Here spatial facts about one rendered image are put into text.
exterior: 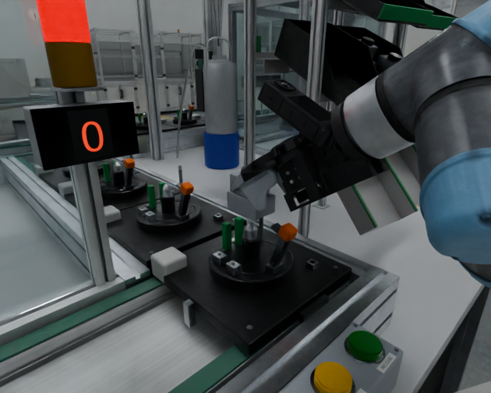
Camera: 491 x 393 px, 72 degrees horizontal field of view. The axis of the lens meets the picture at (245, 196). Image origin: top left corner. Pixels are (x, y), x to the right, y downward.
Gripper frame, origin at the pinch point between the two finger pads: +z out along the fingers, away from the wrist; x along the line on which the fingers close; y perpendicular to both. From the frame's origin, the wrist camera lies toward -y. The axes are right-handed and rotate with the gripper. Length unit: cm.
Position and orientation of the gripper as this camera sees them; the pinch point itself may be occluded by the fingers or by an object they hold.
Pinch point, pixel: (248, 178)
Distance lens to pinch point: 51.2
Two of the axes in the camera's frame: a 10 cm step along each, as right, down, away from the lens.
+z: -5.6, 3.2, 7.6
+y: 4.0, 9.1, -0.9
